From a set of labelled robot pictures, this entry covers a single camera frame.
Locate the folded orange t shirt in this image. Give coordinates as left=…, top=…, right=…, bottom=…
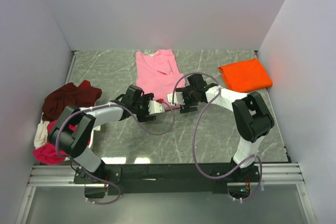
left=218, top=58, right=273, bottom=93

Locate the white laundry basket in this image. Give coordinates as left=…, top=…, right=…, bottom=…
left=36, top=119, right=103, bottom=162

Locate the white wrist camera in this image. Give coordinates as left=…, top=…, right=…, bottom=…
left=167, top=92, right=184, bottom=106
left=148, top=100, right=165, bottom=115

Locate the magenta t shirt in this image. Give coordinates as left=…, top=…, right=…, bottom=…
left=32, top=119, right=79, bottom=166

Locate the pink t shirt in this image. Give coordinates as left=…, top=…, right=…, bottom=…
left=135, top=49, right=185, bottom=102

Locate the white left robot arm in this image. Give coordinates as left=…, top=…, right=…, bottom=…
left=48, top=85, right=164, bottom=180

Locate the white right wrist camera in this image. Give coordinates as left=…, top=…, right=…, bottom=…
left=167, top=92, right=184, bottom=106

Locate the aluminium rail frame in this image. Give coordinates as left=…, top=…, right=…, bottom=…
left=27, top=163, right=305, bottom=187

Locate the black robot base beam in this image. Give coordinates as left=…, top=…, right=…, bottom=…
left=73, top=164, right=260, bottom=198

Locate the dark red t shirt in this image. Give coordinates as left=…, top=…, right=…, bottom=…
left=42, top=80, right=102, bottom=122

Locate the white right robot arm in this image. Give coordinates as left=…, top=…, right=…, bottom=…
left=170, top=72, right=275, bottom=179

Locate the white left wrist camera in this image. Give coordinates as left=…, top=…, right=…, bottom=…
left=148, top=100, right=165, bottom=115

